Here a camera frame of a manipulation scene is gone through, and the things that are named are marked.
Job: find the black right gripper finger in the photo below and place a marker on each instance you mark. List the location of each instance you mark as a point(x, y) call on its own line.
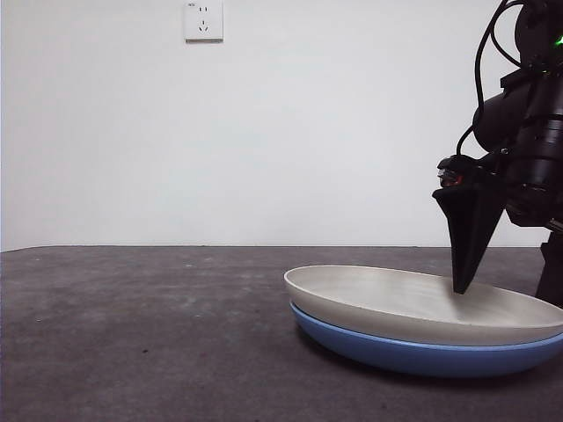
point(468, 228)
point(553, 272)

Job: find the white round plate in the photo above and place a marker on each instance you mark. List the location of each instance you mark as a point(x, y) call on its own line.
point(374, 294)

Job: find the blue round plate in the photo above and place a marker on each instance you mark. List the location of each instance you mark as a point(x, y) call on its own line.
point(396, 357)

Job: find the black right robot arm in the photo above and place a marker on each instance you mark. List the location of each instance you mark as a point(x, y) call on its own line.
point(528, 132)

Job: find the white wall socket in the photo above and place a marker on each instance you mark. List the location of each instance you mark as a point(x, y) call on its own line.
point(203, 22)

